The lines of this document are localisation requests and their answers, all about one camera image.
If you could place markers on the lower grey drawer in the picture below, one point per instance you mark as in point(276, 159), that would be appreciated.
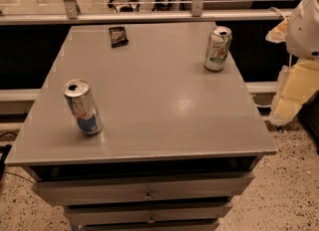
point(148, 213)

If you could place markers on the upper grey drawer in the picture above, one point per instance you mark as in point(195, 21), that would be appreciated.
point(143, 189)

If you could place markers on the grey drawer cabinet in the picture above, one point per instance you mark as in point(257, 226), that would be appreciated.
point(163, 113)

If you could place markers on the blue silver energy drink can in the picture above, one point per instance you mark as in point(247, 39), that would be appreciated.
point(83, 106)

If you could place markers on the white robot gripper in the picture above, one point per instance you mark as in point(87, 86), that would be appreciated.
point(304, 31)

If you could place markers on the green white 7up can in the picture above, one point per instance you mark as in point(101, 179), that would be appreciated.
point(218, 45)

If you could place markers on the black snack packet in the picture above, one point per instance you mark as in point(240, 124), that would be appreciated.
point(118, 36)

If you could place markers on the grey metal railing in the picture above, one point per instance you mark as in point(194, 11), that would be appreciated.
point(139, 14)

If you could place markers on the grey drawer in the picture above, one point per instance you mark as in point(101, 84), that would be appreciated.
point(148, 213)
point(143, 189)

